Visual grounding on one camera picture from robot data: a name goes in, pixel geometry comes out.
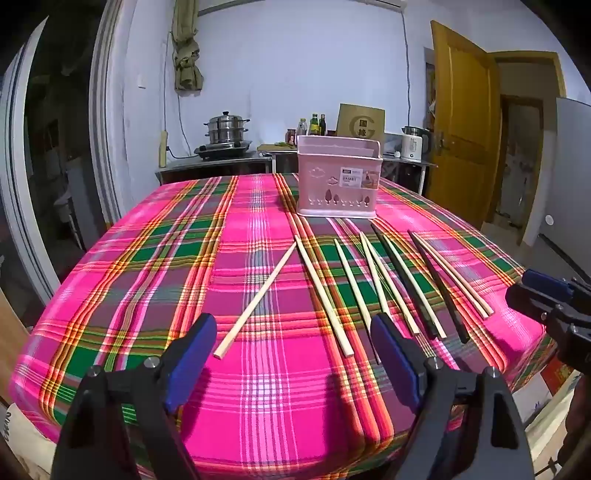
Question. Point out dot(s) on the person's right forearm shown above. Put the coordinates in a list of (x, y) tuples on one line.
[(579, 415)]

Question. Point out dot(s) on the wooden rolling pin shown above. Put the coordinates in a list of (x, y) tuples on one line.
[(162, 150)]

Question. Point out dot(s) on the red sauce jar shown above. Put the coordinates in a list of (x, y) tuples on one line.
[(291, 136)]

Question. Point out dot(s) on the steel kitchen table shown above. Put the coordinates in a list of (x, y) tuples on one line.
[(406, 170)]

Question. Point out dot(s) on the yellow wooden door frame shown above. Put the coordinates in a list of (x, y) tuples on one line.
[(556, 69)]

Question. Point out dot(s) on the black chopstick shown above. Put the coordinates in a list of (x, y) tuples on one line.
[(404, 281), (437, 286)]

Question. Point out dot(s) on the steel kitchen counter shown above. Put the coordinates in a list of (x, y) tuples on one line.
[(207, 168)]

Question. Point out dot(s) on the wooden chopstick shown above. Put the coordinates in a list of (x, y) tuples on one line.
[(255, 299), (413, 286), (322, 295), (480, 304), (470, 304), (390, 284), (375, 275), (351, 277)]

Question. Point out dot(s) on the clear plastic bottle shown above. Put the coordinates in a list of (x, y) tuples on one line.
[(303, 127)]

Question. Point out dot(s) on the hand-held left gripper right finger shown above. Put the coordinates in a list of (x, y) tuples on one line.
[(392, 360)]

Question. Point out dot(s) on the grey refrigerator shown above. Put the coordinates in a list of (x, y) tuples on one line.
[(568, 184)]

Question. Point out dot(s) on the pink plaid tablecloth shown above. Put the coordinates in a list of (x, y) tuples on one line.
[(184, 277)]

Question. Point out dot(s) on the gold cardboard box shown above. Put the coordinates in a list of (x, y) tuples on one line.
[(360, 122)]

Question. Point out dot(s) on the hanging green cloth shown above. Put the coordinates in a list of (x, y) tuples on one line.
[(187, 55)]

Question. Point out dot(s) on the wooden chopping board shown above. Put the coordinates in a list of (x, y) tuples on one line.
[(274, 147)]

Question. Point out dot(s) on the pink plastic utensil basket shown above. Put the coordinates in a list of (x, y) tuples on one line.
[(338, 177)]

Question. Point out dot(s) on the white air conditioner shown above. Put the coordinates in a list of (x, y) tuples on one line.
[(387, 2)]

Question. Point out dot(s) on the gas stove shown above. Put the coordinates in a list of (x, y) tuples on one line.
[(224, 150)]

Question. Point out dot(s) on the dark glass bottle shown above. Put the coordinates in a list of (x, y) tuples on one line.
[(322, 124)]

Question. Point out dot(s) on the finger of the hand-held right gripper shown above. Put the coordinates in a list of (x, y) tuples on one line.
[(526, 300), (545, 279)]

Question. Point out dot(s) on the white door frame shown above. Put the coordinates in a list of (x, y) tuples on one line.
[(108, 115)]

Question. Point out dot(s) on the red carton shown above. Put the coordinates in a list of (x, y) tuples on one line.
[(558, 374)]

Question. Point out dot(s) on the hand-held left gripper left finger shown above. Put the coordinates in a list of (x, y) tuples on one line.
[(194, 360)]

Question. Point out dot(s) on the green glass bottle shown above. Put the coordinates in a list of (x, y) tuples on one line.
[(314, 124)]

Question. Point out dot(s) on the white electric kettle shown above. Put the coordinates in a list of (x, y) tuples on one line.
[(412, 145)]

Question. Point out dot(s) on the steel steamer pot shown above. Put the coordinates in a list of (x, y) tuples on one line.
[(227, 127)]

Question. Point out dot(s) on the yellow wooden door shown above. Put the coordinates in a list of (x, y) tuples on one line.
[(464, 129)]

